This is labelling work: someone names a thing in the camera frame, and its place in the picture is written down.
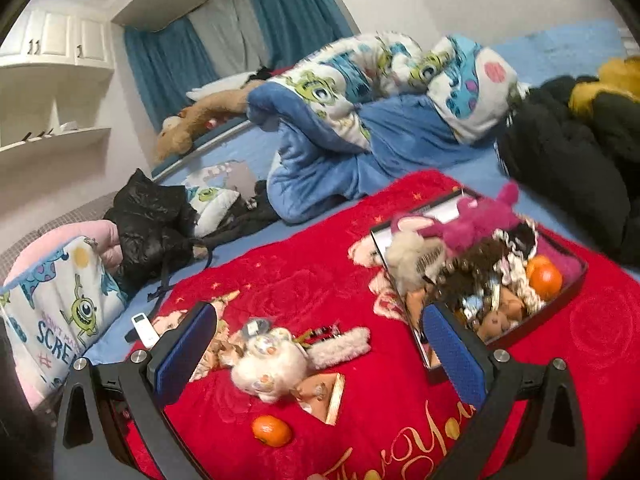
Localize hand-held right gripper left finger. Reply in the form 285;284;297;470
54;301;221;480

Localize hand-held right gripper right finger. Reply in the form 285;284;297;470
421;301;588;480

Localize clear plastic packet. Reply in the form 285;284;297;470
242;317;273;341

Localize white plush toy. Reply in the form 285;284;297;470
231;327;313;403

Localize black storage box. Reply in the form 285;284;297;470
370;187;588;386

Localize white fluffy hair clip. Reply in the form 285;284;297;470
307;326;372;368

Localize orange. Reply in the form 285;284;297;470
526;256;564;302
251;415;292;448

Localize pink and black bead bracelet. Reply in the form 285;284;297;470
295;325;346;345

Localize white remote control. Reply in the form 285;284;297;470
131;312;160;348

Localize white braided scrunchie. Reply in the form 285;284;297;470
505;260;548;316

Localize beige furry plush toy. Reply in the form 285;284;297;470
385;232;448;293

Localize dark brown lace scrunchie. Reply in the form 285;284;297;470
492;222;541;271

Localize pink plush toy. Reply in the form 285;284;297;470
392;182;523;256

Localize black puffer jacket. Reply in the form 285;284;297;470
102;169;211;298

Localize large cartoon printed pillow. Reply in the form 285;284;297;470
0;235;128;396

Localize pink fluffy scrunchie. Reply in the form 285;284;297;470
542;247;583;286

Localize red printed blanket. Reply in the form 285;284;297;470
122;170;640;480

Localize small cartoon printed pillow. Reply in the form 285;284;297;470
182;160;256;238

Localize pink pillow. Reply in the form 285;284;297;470
5;219;121;286

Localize blue cartoon printed quilt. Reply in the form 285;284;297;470
247;31;521;223

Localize black coat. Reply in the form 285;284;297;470
495;75;640;268

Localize brown plush dog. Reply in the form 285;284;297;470
156;79;266;163

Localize white pillow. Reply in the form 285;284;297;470
186;72;256;103

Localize white shelf unit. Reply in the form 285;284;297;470
0;62;116;166

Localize blue curtain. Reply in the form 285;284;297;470
124;15;218;133
247;0;358;68

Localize yellow brown cloth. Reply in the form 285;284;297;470
567;56;640;116

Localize grey curtain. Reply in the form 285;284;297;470
187;0;271;78

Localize brown bead bracelet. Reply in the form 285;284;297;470
435;255;501;301

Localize black strap bag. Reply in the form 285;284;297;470
147;180;281;303

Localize metal bed rail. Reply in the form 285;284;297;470
150;119;253;180

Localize blue foam wall panel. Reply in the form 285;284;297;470
480;20;626;86

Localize white wall cabinet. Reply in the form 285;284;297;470
0;5;117;68

